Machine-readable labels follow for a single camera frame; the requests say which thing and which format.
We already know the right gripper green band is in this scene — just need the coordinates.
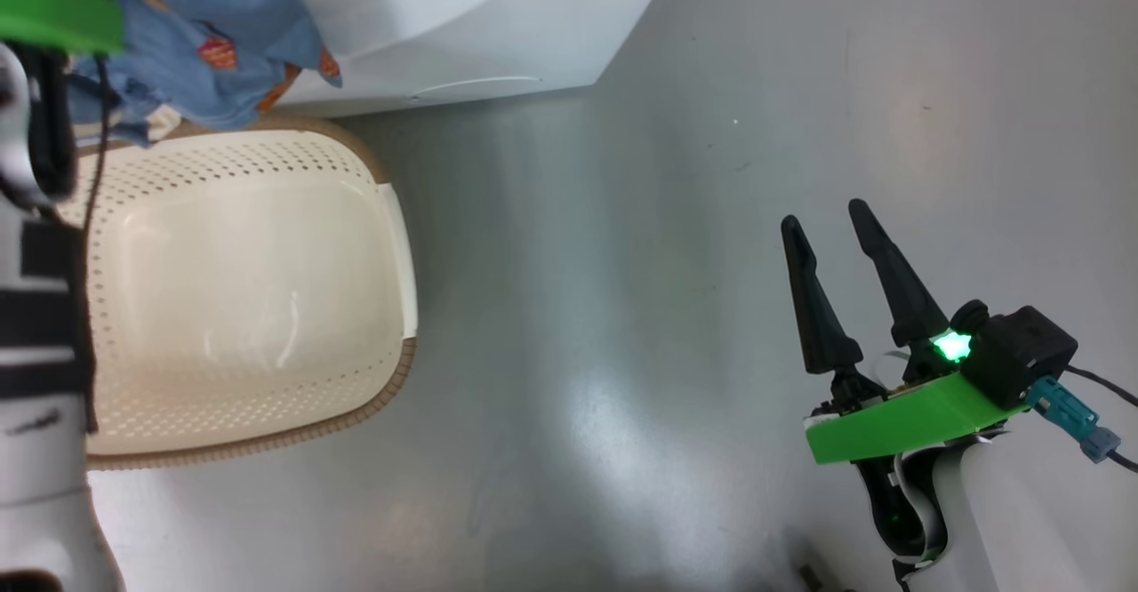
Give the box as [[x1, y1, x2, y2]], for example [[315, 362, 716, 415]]
[[781, 198, 1033, 467]]

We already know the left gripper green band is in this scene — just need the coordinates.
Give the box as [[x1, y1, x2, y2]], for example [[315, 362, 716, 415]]
[[0, 0, 126, 56]]

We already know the blue bear-print garment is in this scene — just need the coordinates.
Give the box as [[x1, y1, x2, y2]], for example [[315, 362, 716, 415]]
[[67, 0, 344, 148]]

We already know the white front-load washing machine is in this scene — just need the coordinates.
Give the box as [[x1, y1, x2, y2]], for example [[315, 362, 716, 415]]
[[258, 0, 681, 120]]

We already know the cream perforated laundry basket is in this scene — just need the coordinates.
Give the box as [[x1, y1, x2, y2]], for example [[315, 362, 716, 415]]
[[53, 116, 420, 472]]

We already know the round white filter cover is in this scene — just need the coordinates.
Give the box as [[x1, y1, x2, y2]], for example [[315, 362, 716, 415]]
[[409, 75, 544, 103]]

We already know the teal right camera connector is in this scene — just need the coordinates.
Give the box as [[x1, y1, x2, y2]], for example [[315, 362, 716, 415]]
[[1024, 375, 1123, 465]]

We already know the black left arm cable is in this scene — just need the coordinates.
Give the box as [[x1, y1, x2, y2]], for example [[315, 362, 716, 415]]
[[78, 52, 113, 435]]

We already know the black right camera cable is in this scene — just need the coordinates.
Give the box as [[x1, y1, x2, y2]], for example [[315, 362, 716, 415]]
[[1062, 363, 1138, 474]]

